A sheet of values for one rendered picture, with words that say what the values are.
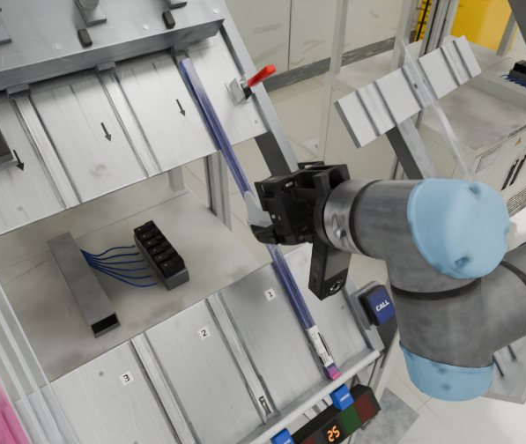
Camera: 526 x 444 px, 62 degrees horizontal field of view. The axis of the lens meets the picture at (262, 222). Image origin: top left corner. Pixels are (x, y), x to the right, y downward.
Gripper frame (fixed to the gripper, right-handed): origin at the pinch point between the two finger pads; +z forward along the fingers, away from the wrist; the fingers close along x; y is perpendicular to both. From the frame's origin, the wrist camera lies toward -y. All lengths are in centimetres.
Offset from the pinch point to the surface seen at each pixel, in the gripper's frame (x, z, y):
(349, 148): -85, 79, -13
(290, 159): -8.8, 1.4, 6.2
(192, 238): -1.5, 39.5, -8.5
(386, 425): -34, 34, -84
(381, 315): -9.7, -8.6, -19.1
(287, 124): -117, 164, -4
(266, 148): -8.0, 6.0, 8.4
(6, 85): 23.0, 5.4, 26.8
